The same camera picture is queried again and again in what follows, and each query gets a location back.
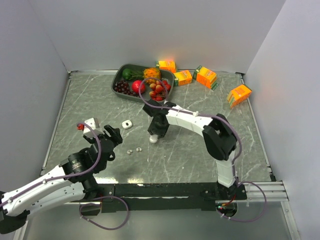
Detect white square charging case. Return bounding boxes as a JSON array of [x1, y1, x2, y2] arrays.
[[121, 120, 133, 130]]

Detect white oval charging case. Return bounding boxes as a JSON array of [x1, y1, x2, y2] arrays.
[[149, 134, 159, 144]]

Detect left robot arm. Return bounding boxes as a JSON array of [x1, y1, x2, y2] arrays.
[[0, 124, 123, 235]]

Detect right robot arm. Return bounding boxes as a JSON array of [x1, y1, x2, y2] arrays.
[[143, 99, 238, 199]]

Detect red pomegranate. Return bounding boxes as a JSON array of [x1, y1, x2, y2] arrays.
[[131, 80, 146, 94]]

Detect dark grey fruit tray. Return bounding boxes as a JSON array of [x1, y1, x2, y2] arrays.
[[111, 63, 175, 103]]

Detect orange pineapple toy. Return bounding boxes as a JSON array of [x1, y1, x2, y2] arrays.
[[143, 67, 161, 79]]

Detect orange box middle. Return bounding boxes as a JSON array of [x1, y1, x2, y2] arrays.
[[174, 70, 193, 87]]

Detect dark purple grapes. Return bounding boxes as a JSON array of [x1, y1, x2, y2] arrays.
[[113, 80, 138, 97]]

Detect orange box back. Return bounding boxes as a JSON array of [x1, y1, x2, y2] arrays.
[[155, 60, 177, 73]]

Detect green pepper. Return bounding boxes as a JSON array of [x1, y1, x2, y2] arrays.
[[122, 68, 132, 81]]

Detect orange sponge box near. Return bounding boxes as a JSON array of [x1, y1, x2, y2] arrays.
[[192, 65, 218, 90]]

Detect orange striped sponge box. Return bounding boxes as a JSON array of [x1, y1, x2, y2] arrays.
[[226, 84, 252, 109]]

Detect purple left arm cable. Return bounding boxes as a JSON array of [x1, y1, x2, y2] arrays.
[[0, 122, 103, 208]]

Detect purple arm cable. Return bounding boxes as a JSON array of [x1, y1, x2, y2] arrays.
[[0, 122, 103, 208], [138, 77, 243, 161]]

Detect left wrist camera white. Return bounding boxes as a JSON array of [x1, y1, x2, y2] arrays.
[[76, 117, 103, 139]]

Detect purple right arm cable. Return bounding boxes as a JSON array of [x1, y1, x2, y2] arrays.
[[138, 77, 243, 161]]

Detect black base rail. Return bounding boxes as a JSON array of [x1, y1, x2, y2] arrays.
[[68, 181, 248, 213]]

